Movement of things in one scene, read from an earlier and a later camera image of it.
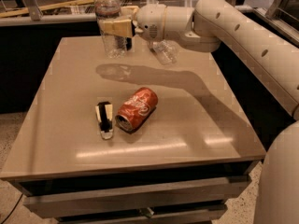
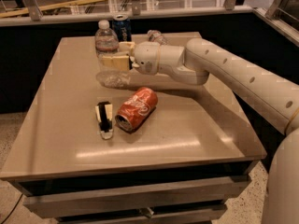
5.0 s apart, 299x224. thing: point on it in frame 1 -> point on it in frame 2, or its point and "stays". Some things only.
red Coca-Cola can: x=135 y=109 stays
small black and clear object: x=104 y=112 stays
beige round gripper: x=149 y=21 -> x=147 y=57
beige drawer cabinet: x=132 y=140 stays
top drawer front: x=160 y=196 stays
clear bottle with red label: x=107 y=6 -> x=106 y=43
